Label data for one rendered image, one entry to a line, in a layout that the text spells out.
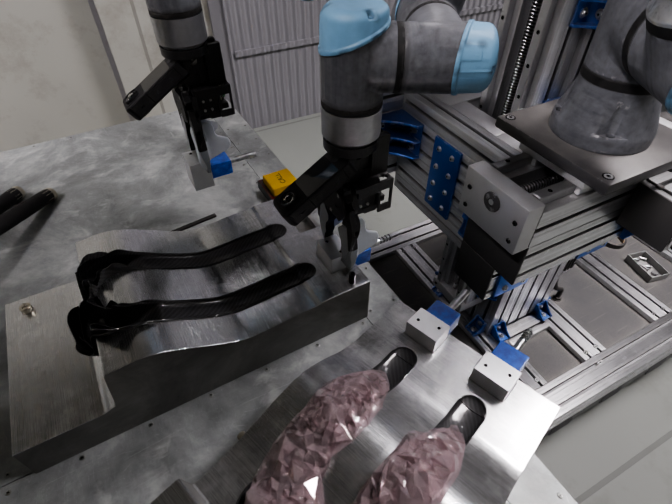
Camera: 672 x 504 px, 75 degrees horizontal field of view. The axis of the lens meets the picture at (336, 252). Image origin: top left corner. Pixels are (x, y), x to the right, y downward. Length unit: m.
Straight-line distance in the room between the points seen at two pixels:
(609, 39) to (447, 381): 0.50
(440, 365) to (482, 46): 0.40
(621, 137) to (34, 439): 0.88
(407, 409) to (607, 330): 1.19
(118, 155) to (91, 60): 1.47
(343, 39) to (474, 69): 0.14
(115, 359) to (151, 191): 0.55
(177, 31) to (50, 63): 1.97
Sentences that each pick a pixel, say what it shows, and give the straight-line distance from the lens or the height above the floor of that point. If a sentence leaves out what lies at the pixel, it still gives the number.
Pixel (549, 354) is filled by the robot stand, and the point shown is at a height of 0.21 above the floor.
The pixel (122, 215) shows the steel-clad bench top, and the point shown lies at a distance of 1.03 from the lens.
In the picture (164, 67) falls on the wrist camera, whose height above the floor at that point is 1.12.
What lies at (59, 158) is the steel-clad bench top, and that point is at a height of 0.80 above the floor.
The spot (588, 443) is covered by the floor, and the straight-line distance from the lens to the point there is 1.70.
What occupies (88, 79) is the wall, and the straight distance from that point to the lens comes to 2.70.
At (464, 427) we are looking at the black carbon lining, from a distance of 0.61.
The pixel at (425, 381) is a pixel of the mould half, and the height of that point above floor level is 0.85.
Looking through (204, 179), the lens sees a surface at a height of 0.92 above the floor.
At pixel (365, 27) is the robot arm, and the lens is 0.50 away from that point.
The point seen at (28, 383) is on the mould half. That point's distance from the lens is 0.73.
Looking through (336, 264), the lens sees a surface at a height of 0.90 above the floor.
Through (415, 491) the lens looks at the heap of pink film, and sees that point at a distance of 0.50.
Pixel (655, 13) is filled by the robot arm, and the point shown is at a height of 1.25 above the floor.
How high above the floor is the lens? 1.39
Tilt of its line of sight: 45 degrees down
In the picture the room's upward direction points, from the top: straight up
